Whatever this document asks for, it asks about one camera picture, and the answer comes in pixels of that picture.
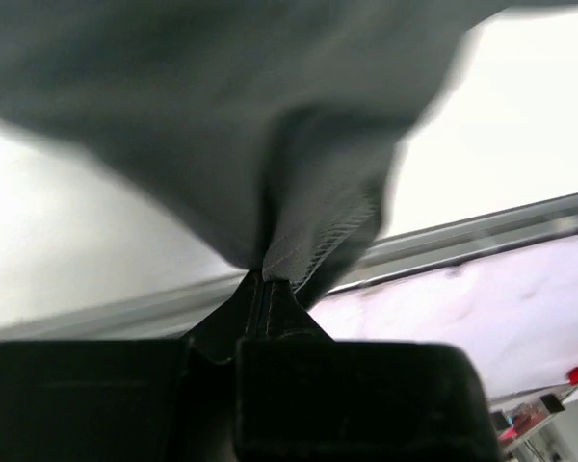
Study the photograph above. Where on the aluminium table edge rail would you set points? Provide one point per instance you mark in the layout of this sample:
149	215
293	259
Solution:
442	246

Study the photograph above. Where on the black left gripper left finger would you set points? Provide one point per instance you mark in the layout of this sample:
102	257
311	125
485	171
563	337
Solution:
216	336

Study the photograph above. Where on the dark grey t-shirt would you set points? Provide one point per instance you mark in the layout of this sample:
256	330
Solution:
267	127

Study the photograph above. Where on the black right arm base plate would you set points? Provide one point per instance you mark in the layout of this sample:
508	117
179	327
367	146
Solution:
515	424

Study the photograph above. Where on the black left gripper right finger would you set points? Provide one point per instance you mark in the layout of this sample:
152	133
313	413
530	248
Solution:
287	320

